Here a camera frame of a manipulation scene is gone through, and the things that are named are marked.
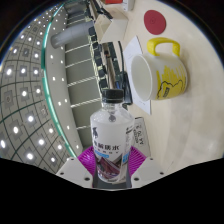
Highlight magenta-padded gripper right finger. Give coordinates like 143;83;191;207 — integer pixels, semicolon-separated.
128;145;165;189

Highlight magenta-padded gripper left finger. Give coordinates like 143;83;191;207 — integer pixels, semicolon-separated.
55;145;98;189

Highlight clear water bottle black cap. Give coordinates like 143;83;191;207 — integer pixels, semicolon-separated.
90;88;136;185

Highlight round ceiling lights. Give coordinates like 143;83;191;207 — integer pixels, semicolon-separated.
0;3;84;164

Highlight row of black office chairs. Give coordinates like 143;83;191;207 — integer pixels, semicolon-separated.
88;26;116;98

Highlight long curved conference desk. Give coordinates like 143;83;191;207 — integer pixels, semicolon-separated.
84;0;126;101

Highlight flat round red coaster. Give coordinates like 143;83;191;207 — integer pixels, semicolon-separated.
143;9;167;35

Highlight white mug yellow handle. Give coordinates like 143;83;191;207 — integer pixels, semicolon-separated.
130;37;189;102

